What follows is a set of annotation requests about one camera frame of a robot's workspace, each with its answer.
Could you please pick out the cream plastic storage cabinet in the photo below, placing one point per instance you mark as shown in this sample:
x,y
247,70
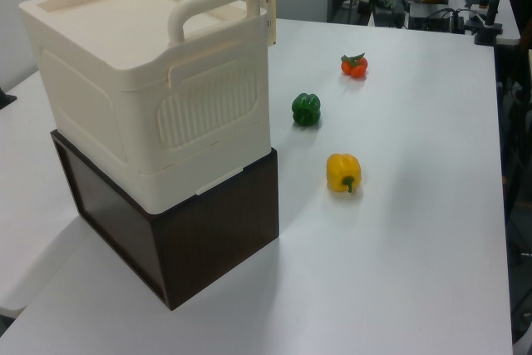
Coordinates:
x,y
124,64

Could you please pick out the black electronics box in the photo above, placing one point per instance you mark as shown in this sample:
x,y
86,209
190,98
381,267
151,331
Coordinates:
x,y
430,16

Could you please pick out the orange tangerine cluster with leaves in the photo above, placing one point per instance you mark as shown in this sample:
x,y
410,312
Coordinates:
x,y
355,68

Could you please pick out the green bell pepper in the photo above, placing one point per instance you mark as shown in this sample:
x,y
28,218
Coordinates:
x,y
305,109

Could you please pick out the yellow bell pepper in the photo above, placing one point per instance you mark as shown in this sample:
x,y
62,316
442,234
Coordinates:
x,y
343,170

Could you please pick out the dark brown wooden box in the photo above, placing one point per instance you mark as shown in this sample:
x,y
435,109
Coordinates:
x,y
208,247

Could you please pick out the black table clamp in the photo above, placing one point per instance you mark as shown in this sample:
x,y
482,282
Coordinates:
x,y
6,99

